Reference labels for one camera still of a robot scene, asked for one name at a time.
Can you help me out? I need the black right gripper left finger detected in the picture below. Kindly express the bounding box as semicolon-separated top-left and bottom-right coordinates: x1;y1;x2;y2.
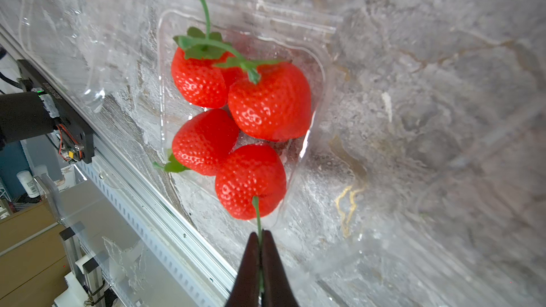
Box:
225;233;261;307

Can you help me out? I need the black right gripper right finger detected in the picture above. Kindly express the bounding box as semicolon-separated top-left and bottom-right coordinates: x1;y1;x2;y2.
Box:
261;230;299;307

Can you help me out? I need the red strawberry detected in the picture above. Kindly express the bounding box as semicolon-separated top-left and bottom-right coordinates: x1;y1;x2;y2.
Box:
215;144;287;220

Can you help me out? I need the clear plastic clamshell container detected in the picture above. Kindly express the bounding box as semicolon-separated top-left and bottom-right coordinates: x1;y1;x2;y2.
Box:
20;0;333;226

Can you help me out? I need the packed strawberry with long stem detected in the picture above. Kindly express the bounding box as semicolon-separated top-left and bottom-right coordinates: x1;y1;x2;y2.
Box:
171;0;245;109

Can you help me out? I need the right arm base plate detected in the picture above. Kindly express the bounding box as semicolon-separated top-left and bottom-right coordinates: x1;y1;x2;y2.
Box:
17;59;95;164

